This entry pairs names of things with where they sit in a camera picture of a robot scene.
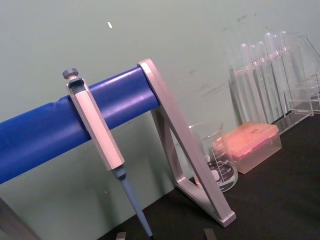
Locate grey and blue pipette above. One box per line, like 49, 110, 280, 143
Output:
62, 66, 154, 238

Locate black table cloth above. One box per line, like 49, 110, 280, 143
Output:
96, 109, 320, 240

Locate clear glass beaker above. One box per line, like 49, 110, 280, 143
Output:
189, 121, 239, 193

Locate clear acrylic pipette stand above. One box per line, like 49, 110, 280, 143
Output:
227, 34, 320, 136

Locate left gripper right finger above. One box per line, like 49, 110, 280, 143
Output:
203, 228, 216, 240

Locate blue bar rack, silver ends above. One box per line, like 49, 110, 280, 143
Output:
0, 58, 237, 240

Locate pink pipette tip box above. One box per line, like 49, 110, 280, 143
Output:
212, 122, 283, 175

